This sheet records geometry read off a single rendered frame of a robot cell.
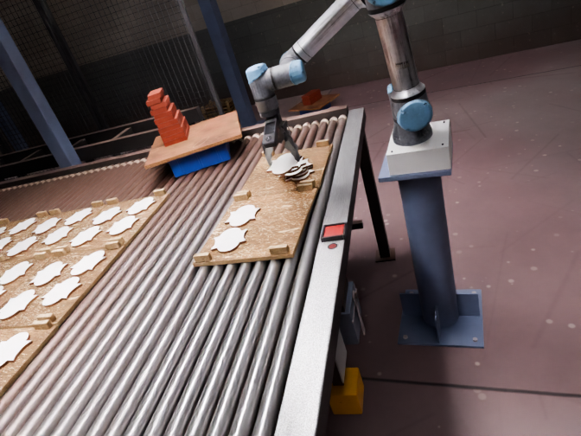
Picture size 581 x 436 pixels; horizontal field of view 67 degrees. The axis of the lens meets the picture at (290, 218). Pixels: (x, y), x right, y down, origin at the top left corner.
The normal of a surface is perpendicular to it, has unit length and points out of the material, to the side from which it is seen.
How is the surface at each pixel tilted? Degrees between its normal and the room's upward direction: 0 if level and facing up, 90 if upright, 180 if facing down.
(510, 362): 0
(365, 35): 90
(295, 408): 0
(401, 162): 90
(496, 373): 0
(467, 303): 90
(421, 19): 90
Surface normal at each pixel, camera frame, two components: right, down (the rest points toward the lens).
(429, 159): -0.31, 0.54
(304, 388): -0.28, -0.84
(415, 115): 0.00, 0.65
